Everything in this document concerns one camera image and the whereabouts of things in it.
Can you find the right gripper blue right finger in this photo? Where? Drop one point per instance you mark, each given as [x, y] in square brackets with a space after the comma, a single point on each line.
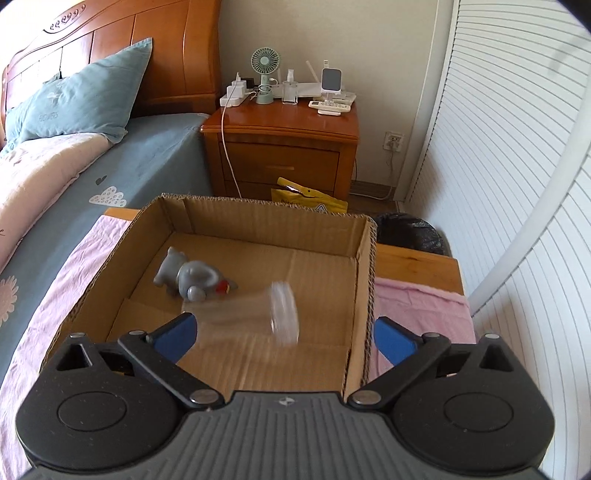
[411, 355]

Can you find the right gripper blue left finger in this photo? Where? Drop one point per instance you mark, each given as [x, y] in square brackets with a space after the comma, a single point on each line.
[154, 355]

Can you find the grey rubber animal toy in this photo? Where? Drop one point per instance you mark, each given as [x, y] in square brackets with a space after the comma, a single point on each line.
[194, 281]

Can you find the clear plastic jar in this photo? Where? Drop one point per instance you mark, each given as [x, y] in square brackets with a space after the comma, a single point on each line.
[270, 314]

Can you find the black trash bag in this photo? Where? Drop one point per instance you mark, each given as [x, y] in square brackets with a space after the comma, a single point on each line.
[407, 231]

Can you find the brown cardboard box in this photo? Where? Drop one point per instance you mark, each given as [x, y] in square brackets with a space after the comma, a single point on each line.
[327, 259]

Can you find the blue bed sheet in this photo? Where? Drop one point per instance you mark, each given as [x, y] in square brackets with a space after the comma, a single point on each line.
[159, 154]

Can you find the yellow plastic bag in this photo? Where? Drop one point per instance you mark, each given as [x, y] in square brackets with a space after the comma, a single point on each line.
[295, 194]

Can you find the white louvered closet door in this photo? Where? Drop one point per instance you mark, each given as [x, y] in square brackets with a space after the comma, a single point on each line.
[504, 175]

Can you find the wooden nightstand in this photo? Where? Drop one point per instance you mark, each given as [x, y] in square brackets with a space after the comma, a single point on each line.
[250, 146]

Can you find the blue pillow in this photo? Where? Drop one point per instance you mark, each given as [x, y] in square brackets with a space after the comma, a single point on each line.
[97, 99]

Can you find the white remote control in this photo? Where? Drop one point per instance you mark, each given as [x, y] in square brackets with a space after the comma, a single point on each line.
[334, 104]

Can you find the white power strip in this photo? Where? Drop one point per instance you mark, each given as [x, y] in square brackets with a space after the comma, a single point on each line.
[236, 93]

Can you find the wooden headboard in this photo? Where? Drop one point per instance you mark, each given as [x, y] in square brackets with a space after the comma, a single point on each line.
[182, 76]

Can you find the white wifi router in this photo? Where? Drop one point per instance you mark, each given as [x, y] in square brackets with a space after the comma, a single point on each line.
[310, 90]

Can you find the clear spray bottle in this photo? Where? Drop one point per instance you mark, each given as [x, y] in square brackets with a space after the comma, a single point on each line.
[289, 95]

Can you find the small white monitor device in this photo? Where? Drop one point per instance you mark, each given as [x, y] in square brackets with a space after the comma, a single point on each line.
[331, 81]

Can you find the green desk fan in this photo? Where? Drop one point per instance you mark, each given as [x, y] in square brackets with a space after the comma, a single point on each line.
[265, 61]

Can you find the wall power socket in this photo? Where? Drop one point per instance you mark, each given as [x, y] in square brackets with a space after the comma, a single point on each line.
[393, 141]

